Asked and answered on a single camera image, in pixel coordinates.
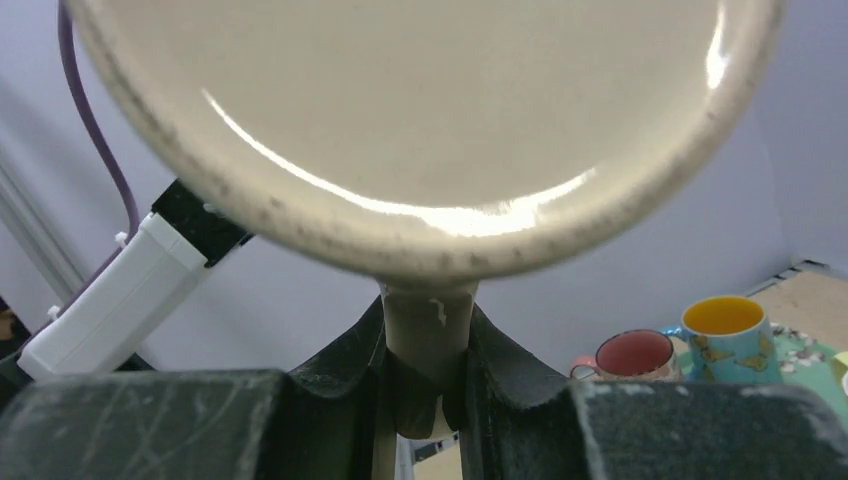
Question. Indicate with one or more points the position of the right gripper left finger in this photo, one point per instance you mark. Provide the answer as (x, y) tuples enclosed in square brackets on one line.
[(321, 420)]

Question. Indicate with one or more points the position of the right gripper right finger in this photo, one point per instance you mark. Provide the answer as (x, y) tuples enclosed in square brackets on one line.
[(524, 420)]

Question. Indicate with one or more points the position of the pink mug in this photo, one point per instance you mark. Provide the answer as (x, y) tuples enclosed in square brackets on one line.
[(638, 355)]

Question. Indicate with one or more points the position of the blue mug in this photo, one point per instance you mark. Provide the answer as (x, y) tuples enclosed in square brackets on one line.
[(730, 340)]

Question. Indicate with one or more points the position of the beige floral mug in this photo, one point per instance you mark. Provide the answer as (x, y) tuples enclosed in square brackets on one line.
[(432, 144)]

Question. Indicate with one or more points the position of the light green mug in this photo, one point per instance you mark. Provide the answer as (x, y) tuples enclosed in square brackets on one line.
[(839, 368)]

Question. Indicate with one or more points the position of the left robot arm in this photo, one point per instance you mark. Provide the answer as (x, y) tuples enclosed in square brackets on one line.
[(177, 245)]

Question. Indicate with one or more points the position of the green floral tray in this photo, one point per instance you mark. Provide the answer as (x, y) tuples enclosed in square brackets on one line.
[(803, 361)]

